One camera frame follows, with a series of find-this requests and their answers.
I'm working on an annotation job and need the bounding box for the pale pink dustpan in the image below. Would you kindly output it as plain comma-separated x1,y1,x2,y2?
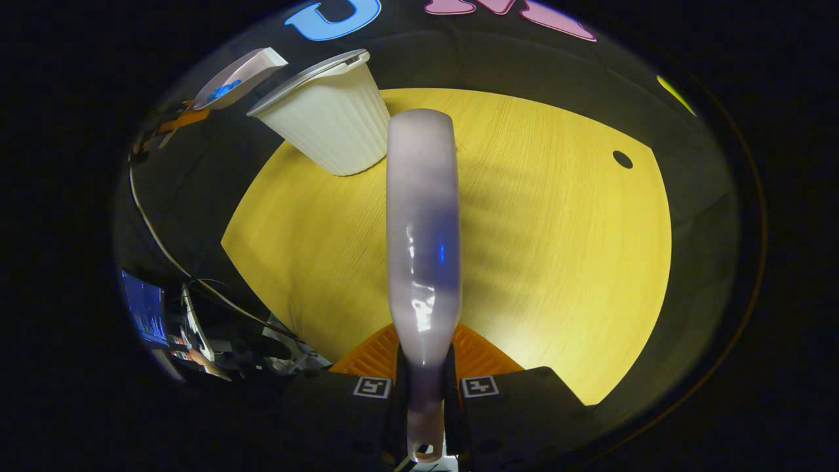
192,47,289,111

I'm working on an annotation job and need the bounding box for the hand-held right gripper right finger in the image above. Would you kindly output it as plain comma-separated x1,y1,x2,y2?
451,323,591,463

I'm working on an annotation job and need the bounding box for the thin black cable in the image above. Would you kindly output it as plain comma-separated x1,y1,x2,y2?
128,164,309,345

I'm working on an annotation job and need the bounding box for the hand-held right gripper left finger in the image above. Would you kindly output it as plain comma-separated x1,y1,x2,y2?
262,323,402,463

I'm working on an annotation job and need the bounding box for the blue paper trash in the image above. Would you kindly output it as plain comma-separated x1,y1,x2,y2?
206,79,242,102

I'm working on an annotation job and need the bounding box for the pale pink small broom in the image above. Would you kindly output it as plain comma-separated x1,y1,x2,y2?
385,108,463,464

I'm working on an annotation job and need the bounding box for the computer monitor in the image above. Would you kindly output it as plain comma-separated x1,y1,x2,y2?
120,269,169,349

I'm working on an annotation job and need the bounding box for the white ribbed garbage bin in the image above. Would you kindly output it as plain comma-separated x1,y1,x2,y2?
246,49,389,177

